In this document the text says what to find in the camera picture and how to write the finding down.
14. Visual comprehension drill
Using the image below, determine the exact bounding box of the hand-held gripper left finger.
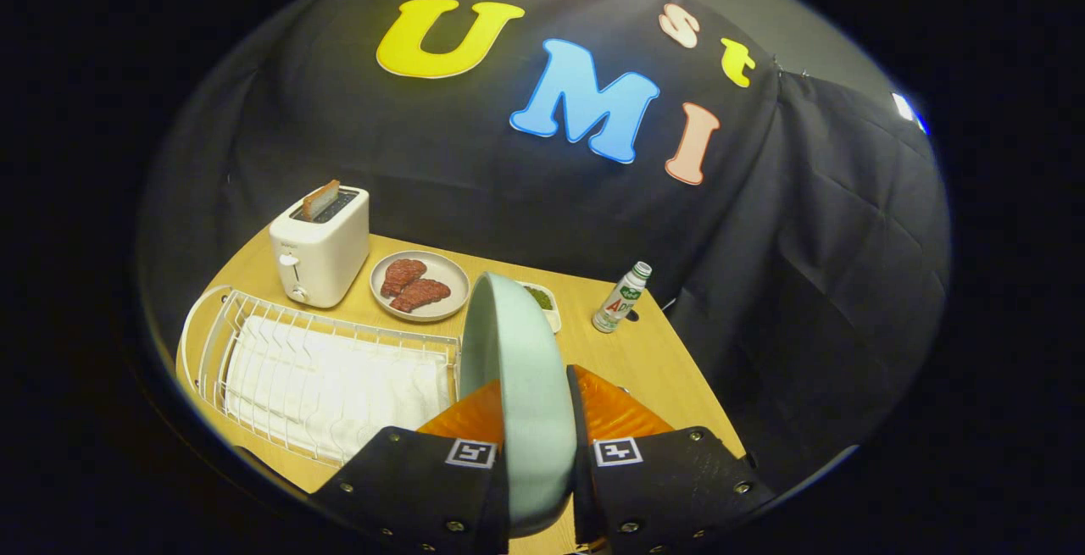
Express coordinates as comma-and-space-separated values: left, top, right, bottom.
309, 379, 511, 555

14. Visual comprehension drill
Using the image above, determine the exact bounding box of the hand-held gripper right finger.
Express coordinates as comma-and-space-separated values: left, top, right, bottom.
566, 364, 776, 555

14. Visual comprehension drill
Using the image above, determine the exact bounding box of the pale green plate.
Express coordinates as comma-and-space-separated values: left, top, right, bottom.
459, 271, 579, 537

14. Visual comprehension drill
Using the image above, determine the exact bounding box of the white wire dish rack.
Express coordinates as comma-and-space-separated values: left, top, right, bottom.
175, 286, 463, 467

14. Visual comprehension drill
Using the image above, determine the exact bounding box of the white divided bean dish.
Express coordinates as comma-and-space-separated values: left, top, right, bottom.
517, 281, 563, 336

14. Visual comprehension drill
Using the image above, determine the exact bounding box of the grey round plate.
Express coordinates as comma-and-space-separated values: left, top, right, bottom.
370, 250, 471, 324

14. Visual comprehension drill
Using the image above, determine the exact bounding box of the white green drink bottle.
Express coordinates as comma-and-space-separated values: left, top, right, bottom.
591, 261, 654, 335

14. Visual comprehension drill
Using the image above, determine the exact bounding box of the white ribbed drain tray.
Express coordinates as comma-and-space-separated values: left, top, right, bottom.
225, 315, 454, 463

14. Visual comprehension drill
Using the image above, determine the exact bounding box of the reddish brown meat patty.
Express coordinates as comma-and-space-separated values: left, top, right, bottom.
389, 278, 453, 314
381, 258, 428, 299

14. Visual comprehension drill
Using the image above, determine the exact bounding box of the white toaster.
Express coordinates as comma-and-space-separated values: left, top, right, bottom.
269, 185, 371, 309

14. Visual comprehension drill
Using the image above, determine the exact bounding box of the black backdrop cloth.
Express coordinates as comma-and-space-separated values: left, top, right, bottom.
140, 0, 952, 497

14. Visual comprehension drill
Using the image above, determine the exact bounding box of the brown toast slice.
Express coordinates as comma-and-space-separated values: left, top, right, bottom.
301, 180, 342, 222

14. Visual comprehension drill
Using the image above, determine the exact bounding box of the small ceiling light strip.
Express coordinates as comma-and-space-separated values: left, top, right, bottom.
892, 92, 929, 134

